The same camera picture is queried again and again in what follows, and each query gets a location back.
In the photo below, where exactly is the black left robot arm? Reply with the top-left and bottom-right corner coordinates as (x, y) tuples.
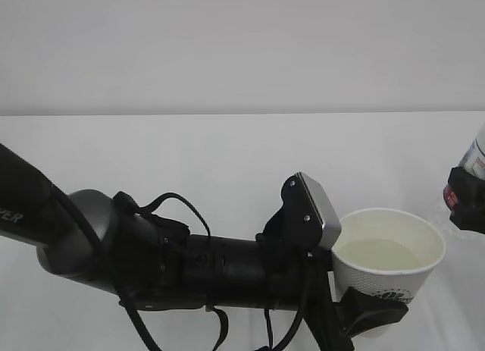
(1, 147), (408, 350)

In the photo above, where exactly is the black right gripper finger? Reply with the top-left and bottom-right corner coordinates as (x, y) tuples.
(448, 167), (484, 234)

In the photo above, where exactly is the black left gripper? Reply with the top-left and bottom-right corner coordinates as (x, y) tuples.
(255, 233), (408, 350)

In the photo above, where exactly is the clear Nongfu Spring water bottle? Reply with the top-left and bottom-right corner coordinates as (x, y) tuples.
(443, 124), (484, 235)

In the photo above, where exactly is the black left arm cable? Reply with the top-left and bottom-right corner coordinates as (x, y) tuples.
(48, 183), (315, 351)

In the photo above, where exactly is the white paper cup green logo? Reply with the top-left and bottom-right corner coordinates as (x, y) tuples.
(330, 208), (446, 339)

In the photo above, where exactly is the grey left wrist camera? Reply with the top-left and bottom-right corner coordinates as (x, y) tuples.
(262, 171), (342, 252)

